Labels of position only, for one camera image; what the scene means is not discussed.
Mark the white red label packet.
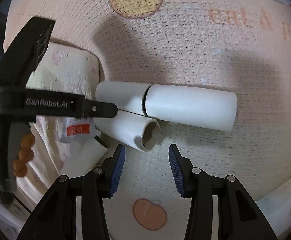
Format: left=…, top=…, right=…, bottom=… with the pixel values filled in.
left=60, top=117, right=97, bottom=143

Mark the white paper roll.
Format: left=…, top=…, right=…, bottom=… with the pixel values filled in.
left=96, top=81, right=237, bottom=132

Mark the white printed pyjama fabric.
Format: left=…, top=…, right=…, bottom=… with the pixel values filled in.
left=0, top=42, right=109, bottom=230

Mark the pink Hello Kitty blanket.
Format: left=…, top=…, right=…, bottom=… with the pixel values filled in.
left=3, top=0, right=291, bottom=239

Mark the white cardboard tube roll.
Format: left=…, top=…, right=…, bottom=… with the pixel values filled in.
left=94, top=110, right=161, bottom=152

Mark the person's left hand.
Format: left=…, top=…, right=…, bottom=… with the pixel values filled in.
left=13, top=133, right=35, bottom=177

